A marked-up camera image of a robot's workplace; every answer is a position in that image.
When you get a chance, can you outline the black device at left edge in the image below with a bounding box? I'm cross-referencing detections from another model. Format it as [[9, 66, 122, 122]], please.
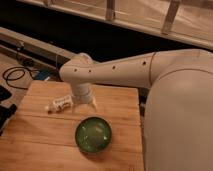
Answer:
[[0, 85, 17, 135]]

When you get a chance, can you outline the blue object on floor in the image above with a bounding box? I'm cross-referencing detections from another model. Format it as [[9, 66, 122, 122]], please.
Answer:
[[34, 70, 50, 80]]

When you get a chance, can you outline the black coiled cable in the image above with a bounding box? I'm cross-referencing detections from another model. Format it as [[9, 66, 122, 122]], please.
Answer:
[[2, 65, 38, 90]]

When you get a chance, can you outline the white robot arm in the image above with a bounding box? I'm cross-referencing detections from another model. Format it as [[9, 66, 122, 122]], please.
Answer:
[[60, 49, 213, 171]]

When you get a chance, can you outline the small white bottle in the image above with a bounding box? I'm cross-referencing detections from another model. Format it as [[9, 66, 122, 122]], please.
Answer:
[[45, 95, 73, 113]]

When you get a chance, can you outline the metal floor rail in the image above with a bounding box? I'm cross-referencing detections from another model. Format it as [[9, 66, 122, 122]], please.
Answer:
[[0, 27, 74, 67]]

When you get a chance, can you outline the wooden window frame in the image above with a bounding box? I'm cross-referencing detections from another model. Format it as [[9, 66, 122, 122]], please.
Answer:
[[18, 0, 213, 50]]

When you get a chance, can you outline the green ceramic bowl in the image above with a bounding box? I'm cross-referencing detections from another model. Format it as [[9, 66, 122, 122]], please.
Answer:
[[75, 117, 112, 154]]

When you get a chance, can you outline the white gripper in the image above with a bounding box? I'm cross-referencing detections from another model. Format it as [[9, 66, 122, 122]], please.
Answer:
[[71, 83, 96, 109]]

